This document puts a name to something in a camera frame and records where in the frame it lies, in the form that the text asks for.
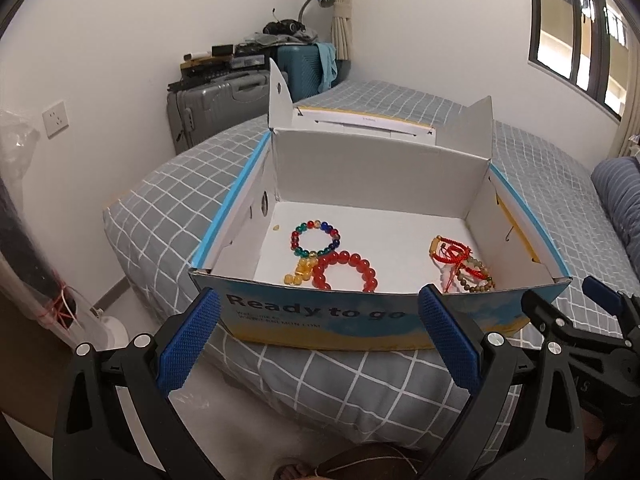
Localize light blue cloth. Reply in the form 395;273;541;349
314;42;339;94

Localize red string bracelet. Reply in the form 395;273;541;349
442;260;494;294
428;234;474;267

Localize blue suitcase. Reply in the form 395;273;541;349
275;43;342;104

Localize printed cardboard box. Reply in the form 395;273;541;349
188;57;573;351

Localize blue striped pillow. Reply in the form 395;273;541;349
590;156;640;272

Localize grey suitcase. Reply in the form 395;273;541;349
165;72;289;156

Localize plastic wrapped black item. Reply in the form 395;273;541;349
0;109;97;350

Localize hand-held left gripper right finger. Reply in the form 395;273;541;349
416;283;587;480

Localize red bead bracelet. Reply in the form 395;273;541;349
310;250;379;294

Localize bed with grey checked sheet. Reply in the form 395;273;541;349
102;79;640;452

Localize green brown bead bracelet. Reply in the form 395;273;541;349
452;255;497;293

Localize yellow bead bracelet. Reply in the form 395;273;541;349
283;254;317;286

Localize tied beige curtain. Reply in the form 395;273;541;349
324;0;355;62

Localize multicolour bead bracelet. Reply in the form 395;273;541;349
289;218;342;259

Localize white round stand base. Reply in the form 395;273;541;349
69;305;131;350

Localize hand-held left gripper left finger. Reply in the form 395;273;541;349
52;287;223;480

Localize dark framed window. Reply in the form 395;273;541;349
527;0;640;122

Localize white wall socket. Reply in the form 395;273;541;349
42;101;69;139

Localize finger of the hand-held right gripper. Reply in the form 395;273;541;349
581;275;640;333
521;289;576;343

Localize black boxes on suitcase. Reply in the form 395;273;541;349
167;43;267;92

